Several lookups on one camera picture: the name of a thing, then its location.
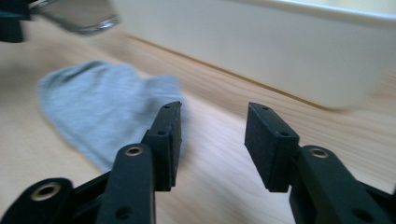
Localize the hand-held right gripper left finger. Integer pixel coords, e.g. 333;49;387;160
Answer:
96;101;183;224

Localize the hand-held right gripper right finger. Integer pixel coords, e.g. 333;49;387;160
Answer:
244;102;393;224

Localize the silver metal tray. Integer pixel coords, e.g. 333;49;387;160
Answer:
28;0;121;35

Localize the grey sock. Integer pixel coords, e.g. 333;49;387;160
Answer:
36;60;188;173

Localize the white compartment box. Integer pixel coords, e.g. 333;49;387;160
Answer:
111;0;396;110

